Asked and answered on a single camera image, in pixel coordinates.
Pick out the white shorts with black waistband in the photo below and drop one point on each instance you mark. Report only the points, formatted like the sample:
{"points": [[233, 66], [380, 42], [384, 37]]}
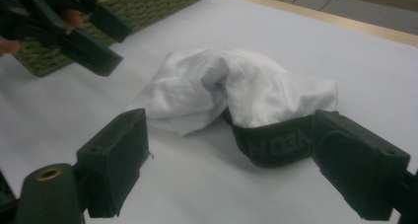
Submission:
{"points": [[256, 86]]}

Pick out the white table cover board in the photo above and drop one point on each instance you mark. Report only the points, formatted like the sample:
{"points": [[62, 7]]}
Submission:
{"points": [[295, 36]]}

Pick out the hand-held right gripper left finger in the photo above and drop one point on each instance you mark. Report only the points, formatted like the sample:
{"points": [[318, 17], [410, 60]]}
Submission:
{"points": [[111, 161]]}

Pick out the green woven basket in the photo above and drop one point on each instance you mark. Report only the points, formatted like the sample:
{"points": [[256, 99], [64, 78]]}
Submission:
{"points": [[148, 3]]}

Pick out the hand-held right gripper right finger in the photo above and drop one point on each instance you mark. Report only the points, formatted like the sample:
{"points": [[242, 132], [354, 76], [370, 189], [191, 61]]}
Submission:
{"points": [[358, 164]]}

